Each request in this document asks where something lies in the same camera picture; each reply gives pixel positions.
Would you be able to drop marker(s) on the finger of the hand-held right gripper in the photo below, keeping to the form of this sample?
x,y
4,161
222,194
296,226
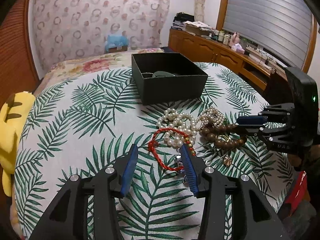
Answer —
x,y
247,130
250,120

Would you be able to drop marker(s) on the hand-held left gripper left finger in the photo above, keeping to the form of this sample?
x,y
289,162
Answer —
x,y
130,167

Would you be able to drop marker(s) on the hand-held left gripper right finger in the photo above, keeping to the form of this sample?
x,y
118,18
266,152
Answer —
x,y
190,172

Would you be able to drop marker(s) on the silver blue hairpin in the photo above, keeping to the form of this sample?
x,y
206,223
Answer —
x,y
178,158

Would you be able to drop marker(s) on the gold flower brooch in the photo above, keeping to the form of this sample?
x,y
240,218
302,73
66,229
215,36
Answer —
x,y
227,160

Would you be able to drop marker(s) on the black cardboard box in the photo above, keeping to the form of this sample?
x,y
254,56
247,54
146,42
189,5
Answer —
x,y
172,90

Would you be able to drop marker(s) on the green leaf print cloth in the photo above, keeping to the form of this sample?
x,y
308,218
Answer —
x,y
75,130

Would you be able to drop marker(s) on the pink tissue box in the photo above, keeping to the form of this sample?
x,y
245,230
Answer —
x,y
237,48

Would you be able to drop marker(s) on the red patterned blanket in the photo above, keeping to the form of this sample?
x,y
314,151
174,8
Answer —
x,y
297,190

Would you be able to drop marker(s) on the pink rabbit figurine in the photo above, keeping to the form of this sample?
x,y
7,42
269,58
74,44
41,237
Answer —
x,y
235,38

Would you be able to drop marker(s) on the row of cosmetic bottles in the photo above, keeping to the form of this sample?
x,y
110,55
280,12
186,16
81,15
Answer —
x,y
221,37

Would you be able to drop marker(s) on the wooden cabinet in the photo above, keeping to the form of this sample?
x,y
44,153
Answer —
x,y
200,47

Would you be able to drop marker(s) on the grey window blind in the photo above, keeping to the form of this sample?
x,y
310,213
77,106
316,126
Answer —
x,y
262,12

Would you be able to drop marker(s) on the cardboard box with papers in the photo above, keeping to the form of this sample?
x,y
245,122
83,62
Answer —
x,y
197,28

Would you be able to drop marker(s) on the navy blanket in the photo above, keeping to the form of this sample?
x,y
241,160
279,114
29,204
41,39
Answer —
x,y
170,50

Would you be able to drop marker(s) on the floral blanket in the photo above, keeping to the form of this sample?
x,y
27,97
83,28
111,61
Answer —
x,y
95,63

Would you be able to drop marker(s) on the small cardboard box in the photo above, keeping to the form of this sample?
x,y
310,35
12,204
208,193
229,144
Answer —
x,y
117,49

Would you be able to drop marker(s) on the pile of dark clothes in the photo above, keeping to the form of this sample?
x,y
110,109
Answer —
x,y
183,20

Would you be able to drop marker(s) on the yellow plush toy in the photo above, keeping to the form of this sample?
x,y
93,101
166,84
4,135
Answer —
x,y
12,135

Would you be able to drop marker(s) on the narrow cream curtain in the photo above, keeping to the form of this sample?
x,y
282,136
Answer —
x,y
199,0

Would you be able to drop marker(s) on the wooden slatted wardrobe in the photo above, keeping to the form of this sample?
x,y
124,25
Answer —
x,y
15,42

